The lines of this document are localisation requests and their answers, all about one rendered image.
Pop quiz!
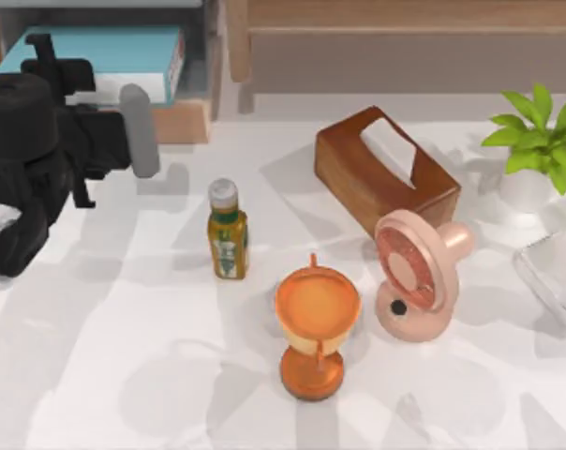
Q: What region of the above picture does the light blue book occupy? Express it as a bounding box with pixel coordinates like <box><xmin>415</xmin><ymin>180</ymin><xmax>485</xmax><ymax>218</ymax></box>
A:
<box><xmin>0</xmin><ymin>24</ymin><xmax>186</xmax><ymax>103</ymax></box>

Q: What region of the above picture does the pale wooden block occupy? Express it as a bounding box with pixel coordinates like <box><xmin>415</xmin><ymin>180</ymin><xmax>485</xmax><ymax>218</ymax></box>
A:
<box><xmin>149</xmin><ymin>97</ymin><xmax>212</xmax><ymax>144</ymax></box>

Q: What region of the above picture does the green bottle with grey cap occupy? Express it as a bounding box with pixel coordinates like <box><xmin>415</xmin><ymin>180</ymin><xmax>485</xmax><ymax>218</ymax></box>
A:
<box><xmin>206</xmin><ymin>177</ymin><xmax>251</xmax><ymax>282</ymax></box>

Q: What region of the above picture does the orange trophy cup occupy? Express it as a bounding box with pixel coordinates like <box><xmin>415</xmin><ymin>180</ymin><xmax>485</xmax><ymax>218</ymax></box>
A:
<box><xmin>275</xmin><ymin>252</ymin><xmax>362</xmax><ymax>402</ymax></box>

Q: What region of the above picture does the brown wooden tissue box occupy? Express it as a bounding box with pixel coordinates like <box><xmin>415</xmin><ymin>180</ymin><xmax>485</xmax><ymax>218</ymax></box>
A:
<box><xmin>314</xmin><ymin>105</ymin><xmax>463</xmax><ymax>236</ymax></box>

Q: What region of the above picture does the white tissue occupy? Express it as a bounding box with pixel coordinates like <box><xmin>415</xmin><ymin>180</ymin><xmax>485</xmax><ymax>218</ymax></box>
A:
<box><xmin>359</xmin><ymin>116</ymin><xmax>419</xmax><ymax>190</ymax></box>

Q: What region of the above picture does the wooden open shelf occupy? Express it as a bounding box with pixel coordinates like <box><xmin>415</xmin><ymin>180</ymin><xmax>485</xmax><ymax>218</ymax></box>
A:
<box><xmin>220</xmin><ymin>0</ymin><xmax>566</xmax><ymax>115</ymax></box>

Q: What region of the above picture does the pink desk fan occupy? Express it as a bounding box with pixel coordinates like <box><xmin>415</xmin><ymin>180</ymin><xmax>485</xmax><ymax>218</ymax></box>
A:
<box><xmin>373</xmin><ymin>208</ymin><xmax>477</xmax><ymax>346</ymax></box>

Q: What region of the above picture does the green plant in white pot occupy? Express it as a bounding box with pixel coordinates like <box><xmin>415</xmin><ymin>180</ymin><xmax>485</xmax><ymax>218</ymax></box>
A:
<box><xmin>480</xmin><ymin>82</ymin><xmax>566</xmax><ymax>227</ymax></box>

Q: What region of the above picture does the clear glass container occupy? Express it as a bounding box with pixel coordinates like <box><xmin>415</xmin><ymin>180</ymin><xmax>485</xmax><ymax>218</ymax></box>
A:
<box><xmin>513</xmin><ymin>185</ymin><xmax>566</xmax><ymax>335</ymax></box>

